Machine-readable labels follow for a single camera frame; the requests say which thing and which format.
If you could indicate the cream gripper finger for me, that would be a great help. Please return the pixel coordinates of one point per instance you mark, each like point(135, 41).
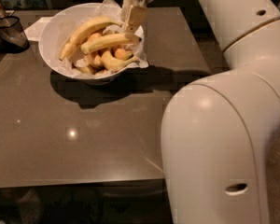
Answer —
point(126, 9)
point(135, 18)

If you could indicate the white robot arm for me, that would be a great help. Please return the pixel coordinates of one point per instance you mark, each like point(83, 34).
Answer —
point(216, 131)

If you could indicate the top long yellow banana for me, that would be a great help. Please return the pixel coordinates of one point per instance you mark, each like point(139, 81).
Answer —
point(83, 31)

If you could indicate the small lower yellow banana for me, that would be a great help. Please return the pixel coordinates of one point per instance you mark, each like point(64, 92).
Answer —
point(111, 63)

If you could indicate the small banana piece left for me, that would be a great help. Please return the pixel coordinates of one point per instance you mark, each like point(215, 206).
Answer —
point(94, 59)

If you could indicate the white bowl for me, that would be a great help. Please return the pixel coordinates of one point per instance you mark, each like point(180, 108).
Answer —
point(53, 38)

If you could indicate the white paper liner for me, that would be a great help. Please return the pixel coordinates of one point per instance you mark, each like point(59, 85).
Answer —
point(109, 6)

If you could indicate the orange round fruit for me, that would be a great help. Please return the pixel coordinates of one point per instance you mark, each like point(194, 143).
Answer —
point(123, 54)

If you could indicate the white paper napkin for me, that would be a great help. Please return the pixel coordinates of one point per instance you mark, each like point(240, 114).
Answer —
point(34, 31)

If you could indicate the dark glass container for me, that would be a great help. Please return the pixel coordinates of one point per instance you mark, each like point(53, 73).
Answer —
point(12, 37)

